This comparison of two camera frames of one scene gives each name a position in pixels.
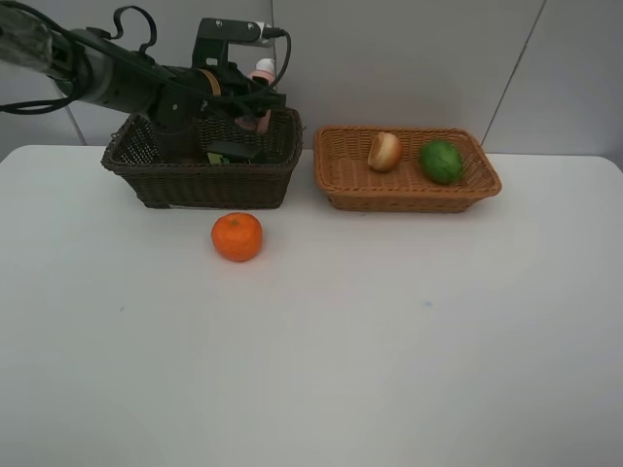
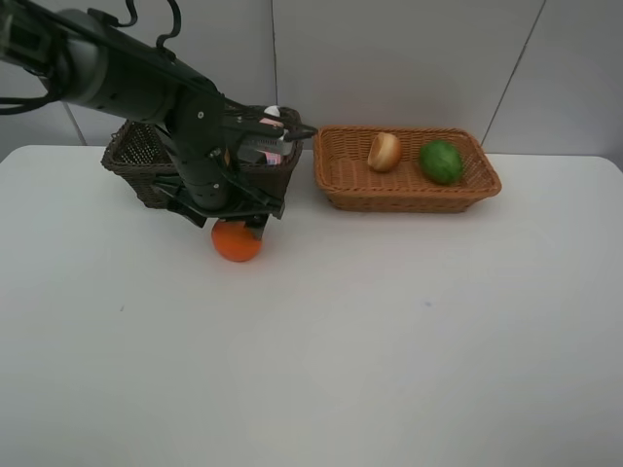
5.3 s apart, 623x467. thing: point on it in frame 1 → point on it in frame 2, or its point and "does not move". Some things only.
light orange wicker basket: [344, 174] does not move
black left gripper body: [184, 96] → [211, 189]
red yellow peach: [384, 152] does not move
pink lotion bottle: [265, 68] → [272, 117]
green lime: [441, 161] does not move
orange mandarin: [237, 235] does not move
